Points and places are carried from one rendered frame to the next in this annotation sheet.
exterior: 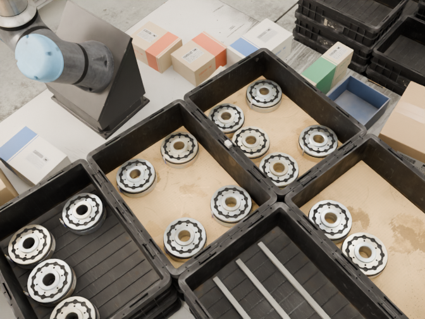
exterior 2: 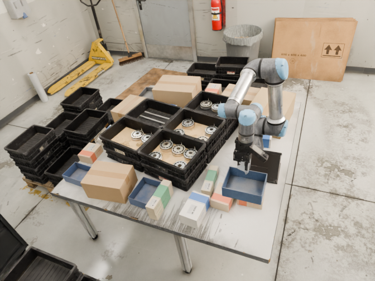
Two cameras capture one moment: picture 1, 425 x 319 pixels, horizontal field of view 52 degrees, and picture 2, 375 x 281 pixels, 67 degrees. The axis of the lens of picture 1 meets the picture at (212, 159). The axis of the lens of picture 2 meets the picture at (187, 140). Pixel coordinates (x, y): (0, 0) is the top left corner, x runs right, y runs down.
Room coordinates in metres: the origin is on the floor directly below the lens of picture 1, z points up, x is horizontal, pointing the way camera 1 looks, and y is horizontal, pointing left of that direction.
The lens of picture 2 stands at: (2.17, -0.54, 2.24)
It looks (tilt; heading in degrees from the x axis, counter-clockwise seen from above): 40 degrees down; 161
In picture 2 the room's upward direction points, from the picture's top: 8 degrees counter-clockwise
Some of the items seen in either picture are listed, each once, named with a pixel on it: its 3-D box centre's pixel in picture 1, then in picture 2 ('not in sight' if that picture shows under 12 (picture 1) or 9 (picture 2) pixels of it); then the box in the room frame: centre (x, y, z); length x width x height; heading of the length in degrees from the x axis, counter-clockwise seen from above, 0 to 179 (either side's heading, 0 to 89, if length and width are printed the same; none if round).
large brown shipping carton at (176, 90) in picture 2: not in sight; (177, 91); (-0.17, 0.24, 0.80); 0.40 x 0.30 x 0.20; 48
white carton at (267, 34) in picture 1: (259, 50); (195, 209); (1.13, -0.20, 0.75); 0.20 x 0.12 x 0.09; 129
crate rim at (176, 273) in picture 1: (178, 178); (194, 125); (0.54, 0.09, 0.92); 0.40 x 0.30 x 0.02; 33
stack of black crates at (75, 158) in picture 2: not in sight; (72, 169); (-0.26, -0.99, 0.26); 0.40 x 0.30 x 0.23; 133
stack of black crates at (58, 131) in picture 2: not in sight; (66, 134); (-0.83, -0.97, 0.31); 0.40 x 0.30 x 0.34; 133
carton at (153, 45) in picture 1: (155, 47); (250, 195); (1.21, 0.16, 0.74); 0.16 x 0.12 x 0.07; 46
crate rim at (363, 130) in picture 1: (271, 115); (171, 148); (0.71, -0.16, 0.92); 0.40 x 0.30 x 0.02; 33
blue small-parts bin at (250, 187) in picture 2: not in sight; (244, 184); (1.36, 0.01, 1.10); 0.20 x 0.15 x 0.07; 44
